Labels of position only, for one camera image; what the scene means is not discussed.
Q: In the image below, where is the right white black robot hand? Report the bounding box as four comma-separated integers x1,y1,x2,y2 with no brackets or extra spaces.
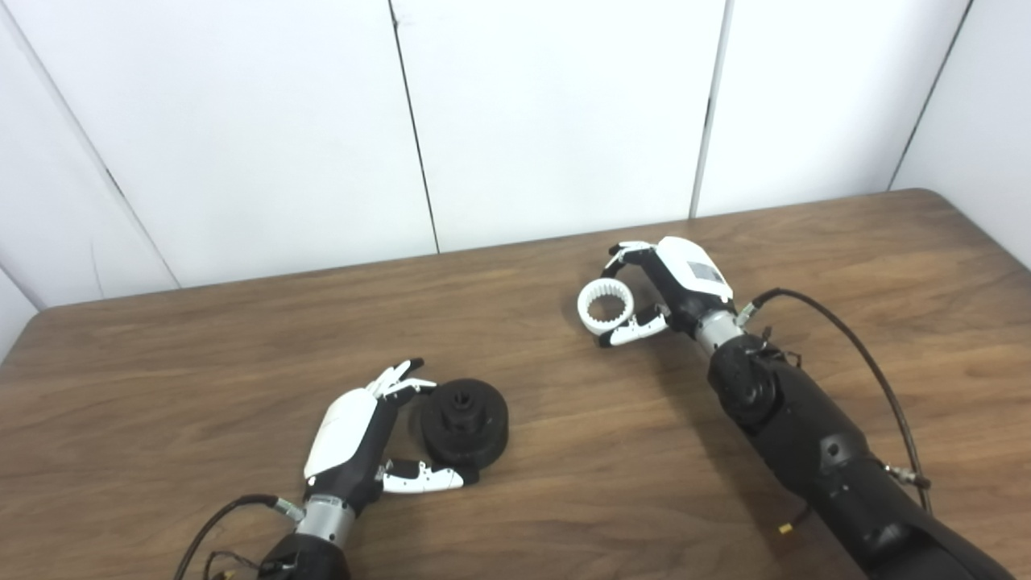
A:
598,236,738,349

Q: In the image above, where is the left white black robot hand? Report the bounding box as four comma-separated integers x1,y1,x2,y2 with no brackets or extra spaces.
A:
303,358,482,511

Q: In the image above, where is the white toothed ring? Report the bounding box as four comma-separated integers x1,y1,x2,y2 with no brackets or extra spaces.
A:
577,276,638,338

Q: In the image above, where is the round black part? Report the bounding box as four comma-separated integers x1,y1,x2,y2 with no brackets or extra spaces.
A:
419,378,511,470

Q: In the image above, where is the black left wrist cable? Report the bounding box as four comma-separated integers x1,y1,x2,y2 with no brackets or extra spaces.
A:
172,493,308,580

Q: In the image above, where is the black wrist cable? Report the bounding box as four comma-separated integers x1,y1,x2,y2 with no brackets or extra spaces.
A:
734,288,934,517
172,493,308,580

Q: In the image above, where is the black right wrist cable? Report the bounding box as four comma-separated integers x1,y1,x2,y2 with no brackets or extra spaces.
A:
734,288,934,517

